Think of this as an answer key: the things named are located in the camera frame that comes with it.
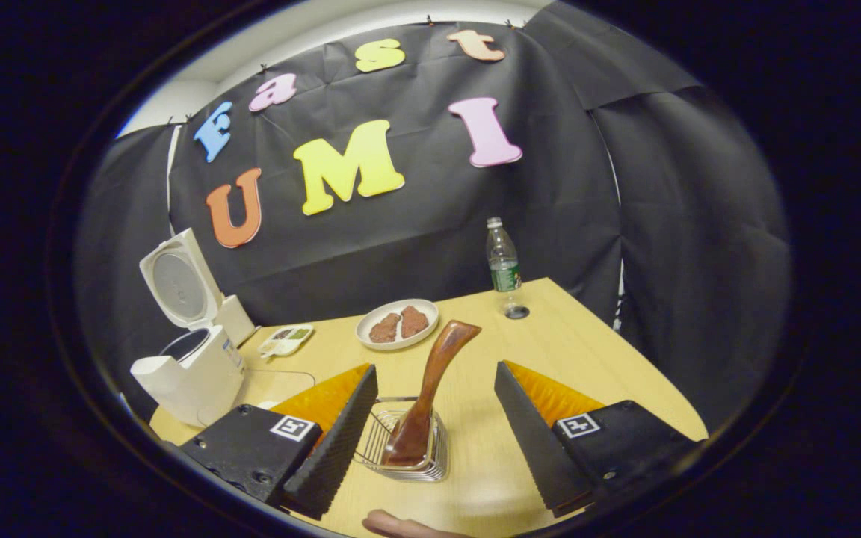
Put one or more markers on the dark bottle cap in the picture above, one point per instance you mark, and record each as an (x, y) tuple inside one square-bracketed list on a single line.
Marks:
[(517, 312)]

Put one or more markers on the white rice cooker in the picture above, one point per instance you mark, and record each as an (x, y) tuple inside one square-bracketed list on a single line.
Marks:
[(199, 381)]

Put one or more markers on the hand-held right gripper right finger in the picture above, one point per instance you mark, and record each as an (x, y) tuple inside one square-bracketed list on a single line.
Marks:
[(535, 441)]

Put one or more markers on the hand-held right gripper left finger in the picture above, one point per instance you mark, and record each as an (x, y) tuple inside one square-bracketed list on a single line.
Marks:
[(341, 448)]

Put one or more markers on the brown wooden spoon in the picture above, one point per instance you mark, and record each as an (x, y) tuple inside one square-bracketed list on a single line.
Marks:
[(438, 366)]

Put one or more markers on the white plate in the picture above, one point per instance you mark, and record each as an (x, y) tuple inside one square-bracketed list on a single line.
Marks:
[(419, 340)]

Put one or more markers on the white divided condiment tray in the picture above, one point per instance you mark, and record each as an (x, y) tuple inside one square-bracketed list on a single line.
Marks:
[(287, 341)]

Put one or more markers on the brown meat piece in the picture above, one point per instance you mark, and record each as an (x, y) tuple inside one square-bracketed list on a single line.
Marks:
[(413, 321), (384, 329)]

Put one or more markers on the clear plastic water bottle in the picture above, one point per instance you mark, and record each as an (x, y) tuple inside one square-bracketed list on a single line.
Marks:
[(504, 273)]

